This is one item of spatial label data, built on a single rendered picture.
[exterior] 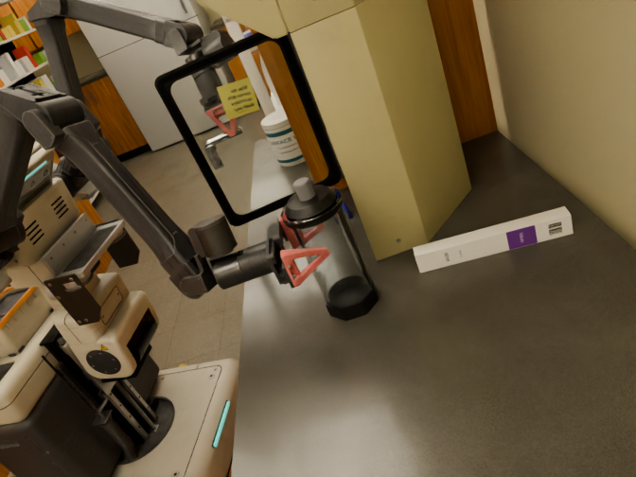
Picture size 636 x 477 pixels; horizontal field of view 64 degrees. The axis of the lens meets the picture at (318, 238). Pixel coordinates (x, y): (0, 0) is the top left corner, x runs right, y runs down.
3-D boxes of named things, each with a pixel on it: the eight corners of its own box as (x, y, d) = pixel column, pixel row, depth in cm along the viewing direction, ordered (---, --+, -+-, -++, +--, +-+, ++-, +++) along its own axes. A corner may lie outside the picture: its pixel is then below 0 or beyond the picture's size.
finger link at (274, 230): (316, 202, 93) (269, 219, 95) (319, 220, 87) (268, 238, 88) (328, 231, 97) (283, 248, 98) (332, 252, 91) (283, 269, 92)
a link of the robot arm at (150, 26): (75, 14, 138) (40, 13, 129) (74, -9, 135) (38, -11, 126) (207, 50, 125) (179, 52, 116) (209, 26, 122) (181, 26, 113)
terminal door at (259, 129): (343, 181, 129) (281, 21, 108) (232, 229, 129) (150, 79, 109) (343, 180, 129) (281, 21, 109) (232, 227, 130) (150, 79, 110)
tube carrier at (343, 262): (374, 272, 100) (338, 179, 89) (383, 306, 91) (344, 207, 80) (322, 289, 102) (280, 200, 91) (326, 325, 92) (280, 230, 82)
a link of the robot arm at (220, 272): (223, 284, 95) (217, 296, 90) (208, 251, 93) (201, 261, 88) (257, 272, 94) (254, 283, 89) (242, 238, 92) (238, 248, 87)
